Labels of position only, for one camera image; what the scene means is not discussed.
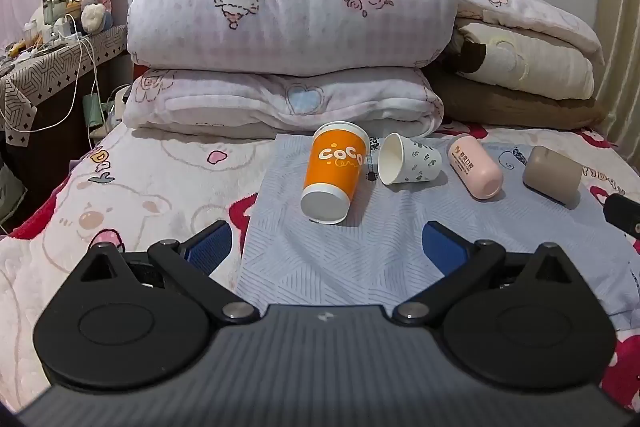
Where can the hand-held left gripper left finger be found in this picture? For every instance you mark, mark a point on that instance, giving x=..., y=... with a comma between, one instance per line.
x=210, y=247

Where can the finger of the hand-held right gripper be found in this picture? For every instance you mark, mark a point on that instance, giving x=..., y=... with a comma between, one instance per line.
x=624, y=213

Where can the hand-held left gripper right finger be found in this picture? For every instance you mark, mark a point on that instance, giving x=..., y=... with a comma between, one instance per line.
x=442, y=251

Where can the orange paper cup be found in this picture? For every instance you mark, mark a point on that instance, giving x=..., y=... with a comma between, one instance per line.
x=332, y=162

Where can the tan cup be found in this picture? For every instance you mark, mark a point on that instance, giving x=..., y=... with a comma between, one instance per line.
x=551, y=174

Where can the pink cup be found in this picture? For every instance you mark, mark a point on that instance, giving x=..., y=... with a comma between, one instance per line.
x=472, y=167

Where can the white leaf-print paper cup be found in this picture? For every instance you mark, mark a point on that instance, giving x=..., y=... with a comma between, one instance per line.
x=420, y=163

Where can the blue-grey patterned cloth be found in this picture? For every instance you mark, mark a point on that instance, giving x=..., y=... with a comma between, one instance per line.
x=380, y=252

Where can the bear-print bed blanket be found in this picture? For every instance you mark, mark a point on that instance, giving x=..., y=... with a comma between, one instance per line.
x=140, y=187

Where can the cream curtain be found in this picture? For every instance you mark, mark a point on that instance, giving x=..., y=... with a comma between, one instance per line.
x=622, y=77

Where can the pink heart-print folded quilt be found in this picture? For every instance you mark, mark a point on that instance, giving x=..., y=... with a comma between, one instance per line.
x=260, y=99

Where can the brown folded blanket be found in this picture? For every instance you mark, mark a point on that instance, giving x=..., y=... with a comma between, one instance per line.
x=505, y=107

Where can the cream folded blanket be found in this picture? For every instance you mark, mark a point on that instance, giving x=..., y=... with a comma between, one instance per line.
x=540, y=67

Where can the pale green pouch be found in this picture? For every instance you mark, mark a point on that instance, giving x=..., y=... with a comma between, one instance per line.
x=92, y=111

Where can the bedside table with patterned cloth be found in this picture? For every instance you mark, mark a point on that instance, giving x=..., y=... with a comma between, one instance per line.
x=45, y=72

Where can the pink sheep-print folded quilt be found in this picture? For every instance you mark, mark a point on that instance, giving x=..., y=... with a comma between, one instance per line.
x=300, y=17

